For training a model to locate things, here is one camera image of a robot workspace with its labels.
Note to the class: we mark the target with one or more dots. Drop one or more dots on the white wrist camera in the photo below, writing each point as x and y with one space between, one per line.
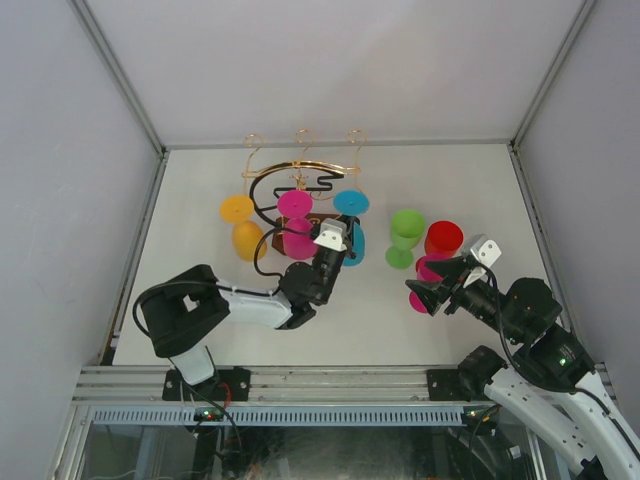
481 253
331 235

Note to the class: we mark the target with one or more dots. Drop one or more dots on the pink plastic wine glass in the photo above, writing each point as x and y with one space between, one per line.
294 206
422 273

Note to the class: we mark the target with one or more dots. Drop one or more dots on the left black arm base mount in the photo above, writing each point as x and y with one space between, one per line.
227 385

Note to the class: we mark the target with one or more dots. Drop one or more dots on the green plastic wine glass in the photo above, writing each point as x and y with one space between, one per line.
406 230

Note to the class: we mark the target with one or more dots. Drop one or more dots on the gold wire wine glass rack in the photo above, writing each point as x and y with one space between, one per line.
319 190

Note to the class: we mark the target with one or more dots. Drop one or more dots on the blue plastic wine glass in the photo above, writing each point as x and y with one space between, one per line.
353 204

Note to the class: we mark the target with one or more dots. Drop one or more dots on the grey slotted cable duct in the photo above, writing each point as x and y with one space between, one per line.
281 416

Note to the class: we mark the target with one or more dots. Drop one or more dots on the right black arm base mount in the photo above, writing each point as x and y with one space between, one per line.
444 385

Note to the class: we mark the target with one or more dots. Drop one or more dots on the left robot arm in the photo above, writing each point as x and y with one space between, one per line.
177 315

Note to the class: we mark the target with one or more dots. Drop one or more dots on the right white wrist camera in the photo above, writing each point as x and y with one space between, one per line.
481 253

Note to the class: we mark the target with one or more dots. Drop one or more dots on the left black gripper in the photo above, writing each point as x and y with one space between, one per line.
348 237

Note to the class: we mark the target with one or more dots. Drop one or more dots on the orange plastic wine glass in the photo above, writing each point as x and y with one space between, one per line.
246 234

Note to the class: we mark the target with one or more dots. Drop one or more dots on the red plastic wine glass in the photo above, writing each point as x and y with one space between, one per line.
443 237

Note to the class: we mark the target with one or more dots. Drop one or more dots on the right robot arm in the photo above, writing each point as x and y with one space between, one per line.
544 376

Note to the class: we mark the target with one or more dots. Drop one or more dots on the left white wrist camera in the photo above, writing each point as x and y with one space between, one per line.
331 235

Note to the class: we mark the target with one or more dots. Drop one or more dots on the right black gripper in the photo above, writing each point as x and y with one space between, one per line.
432 293

